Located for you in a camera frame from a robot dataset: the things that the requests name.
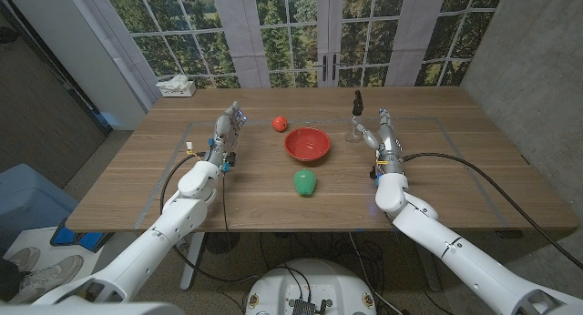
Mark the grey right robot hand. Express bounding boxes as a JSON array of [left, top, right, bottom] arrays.
[[352, 107, 405, 164]]

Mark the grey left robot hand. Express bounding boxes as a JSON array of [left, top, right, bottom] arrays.
[[209, 100, 250, 155]]

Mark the white robot shoulder cover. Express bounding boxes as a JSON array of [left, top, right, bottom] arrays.
[[0, 300, 184, 315]]

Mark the red bowl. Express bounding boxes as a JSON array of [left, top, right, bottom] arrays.
[[283, 127, 332, 163]]

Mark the white tissue box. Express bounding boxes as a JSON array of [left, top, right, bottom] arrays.
[[155, 74, 198, 98]]

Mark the grey tape outline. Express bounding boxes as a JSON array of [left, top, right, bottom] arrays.
[[134, 117, 509, 229]]

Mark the green pepper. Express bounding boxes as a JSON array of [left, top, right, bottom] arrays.
[[292, 168, 318, 198]]

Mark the black round fan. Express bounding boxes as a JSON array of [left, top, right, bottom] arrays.
[[203, 231, 241, 255]]

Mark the printed window backdrop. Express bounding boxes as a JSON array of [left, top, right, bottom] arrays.
[[75, 0, 506, 89]]

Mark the grey table leg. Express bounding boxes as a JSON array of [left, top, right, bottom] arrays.
[[412, 230, 443, 292]]

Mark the white table leg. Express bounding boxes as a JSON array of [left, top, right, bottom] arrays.
[[179, 231, 206, 291]]

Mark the white robot torso base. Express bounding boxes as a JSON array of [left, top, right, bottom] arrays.
[[244, 258, 377, 315]]

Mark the blue plastic object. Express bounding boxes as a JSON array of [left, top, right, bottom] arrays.
[[49, 218, 110, 253]]

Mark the blue-grey storage bin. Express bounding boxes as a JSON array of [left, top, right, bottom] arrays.
[[0, 163, 79, 252]]

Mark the grey sneaker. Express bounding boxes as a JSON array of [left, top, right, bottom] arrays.
[[6, 246, 41, 273], [8, 254, 85, 305]]

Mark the person in dark clothes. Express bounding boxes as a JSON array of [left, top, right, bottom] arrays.
[[0, 258, 20, 302]]

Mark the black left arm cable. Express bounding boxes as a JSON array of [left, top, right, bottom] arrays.
[[159, 151, 261, 283]]

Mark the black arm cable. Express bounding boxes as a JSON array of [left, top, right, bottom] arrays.
[[403, 151, 583, 270], [159, 151, 261, 283]]

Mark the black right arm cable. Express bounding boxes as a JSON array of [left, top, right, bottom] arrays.
[[403, 151, 583, 270]]

